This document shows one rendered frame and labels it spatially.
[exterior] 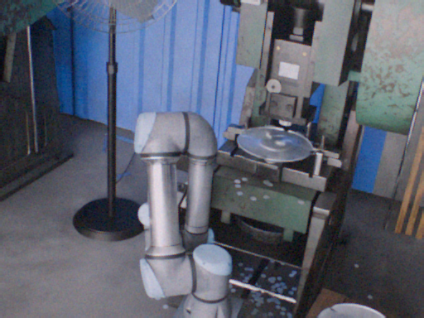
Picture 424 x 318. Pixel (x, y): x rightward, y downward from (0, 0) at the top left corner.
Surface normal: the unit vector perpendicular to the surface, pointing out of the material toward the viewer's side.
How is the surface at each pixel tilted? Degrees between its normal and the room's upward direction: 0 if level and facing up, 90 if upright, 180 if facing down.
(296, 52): 90
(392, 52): 94
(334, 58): 90
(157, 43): 90
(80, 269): 0
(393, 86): 109
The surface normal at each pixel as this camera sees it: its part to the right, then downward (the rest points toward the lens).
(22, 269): 0.13, -0.88
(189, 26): -0.29, 0.40
